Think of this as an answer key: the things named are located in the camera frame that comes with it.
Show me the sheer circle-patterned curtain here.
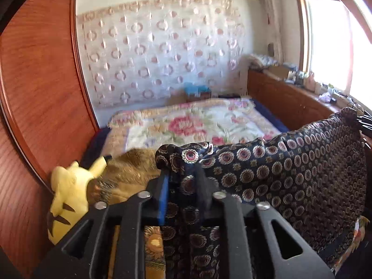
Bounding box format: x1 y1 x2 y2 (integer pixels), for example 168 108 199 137
76 0 248 109

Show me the white bundled window curtain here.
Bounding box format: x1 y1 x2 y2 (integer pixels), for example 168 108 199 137
259 0 284 62

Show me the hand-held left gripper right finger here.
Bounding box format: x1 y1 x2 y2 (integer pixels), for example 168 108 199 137
197 169 335 279

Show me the brown furry cloth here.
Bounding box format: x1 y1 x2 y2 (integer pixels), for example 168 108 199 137
87 148 164 208

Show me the floral blanket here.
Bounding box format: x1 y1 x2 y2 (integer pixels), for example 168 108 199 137
107 98 289 163

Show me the blue box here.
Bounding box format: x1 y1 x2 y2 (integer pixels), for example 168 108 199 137
183 82 212 103

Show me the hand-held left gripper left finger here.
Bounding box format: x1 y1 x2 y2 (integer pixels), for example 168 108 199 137
31 175 172 279

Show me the long wooden cabinet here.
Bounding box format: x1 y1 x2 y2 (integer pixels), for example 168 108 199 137
247 69 372 141

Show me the dark circle-patterned shirt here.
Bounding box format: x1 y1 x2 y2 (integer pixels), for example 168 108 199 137
155 107 369 279

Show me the cardboard box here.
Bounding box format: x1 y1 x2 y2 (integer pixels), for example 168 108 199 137
268 65 293 81

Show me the stack of folded cloths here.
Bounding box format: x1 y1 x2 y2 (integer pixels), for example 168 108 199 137
249 53 279 70

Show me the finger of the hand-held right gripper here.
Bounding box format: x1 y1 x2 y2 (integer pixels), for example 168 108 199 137
356 113 372 138

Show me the wooden framed window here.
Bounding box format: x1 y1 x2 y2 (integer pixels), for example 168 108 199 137
293 0 372 114

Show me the mustard sunflower print cloth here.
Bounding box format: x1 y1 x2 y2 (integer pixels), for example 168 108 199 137
110 224 167 279

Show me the yellow plush toy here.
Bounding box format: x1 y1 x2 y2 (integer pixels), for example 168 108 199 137
47 155 113 245

